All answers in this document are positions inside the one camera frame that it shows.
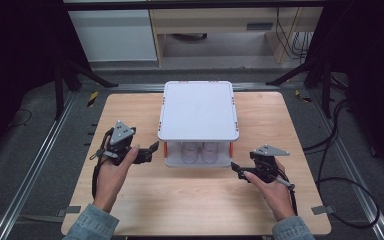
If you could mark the person's left hand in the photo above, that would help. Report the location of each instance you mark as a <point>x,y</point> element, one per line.
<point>110,180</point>

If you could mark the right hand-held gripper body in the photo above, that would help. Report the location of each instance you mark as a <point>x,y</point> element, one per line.
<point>266,166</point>

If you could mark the small pale pink shoe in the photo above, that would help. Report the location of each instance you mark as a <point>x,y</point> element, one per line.
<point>190,152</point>
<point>210,152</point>

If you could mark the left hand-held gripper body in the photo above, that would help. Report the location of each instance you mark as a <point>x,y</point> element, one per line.
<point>121,133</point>

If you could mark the grey tape piece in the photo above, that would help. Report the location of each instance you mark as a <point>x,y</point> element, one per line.
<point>322,210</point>
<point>70,210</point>

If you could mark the aluminium floor rail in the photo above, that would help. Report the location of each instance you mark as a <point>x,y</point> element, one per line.
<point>353,170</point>
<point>30,170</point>

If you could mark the black metal stand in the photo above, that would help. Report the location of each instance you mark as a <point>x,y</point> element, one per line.
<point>59,90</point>
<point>326,86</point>

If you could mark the white cabinet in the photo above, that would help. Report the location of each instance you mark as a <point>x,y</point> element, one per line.
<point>113,36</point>

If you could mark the yellow black tape strip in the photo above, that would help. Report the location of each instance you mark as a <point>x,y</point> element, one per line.
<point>302,96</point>
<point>92,99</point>

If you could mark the person's right hand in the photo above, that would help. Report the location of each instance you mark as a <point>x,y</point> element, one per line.
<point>276,196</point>

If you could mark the light wooden desk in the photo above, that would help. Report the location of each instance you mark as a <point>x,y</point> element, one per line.
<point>213,18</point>

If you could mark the white two-tier shoe rack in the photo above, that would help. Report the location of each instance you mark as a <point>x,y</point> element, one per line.
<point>198,110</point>

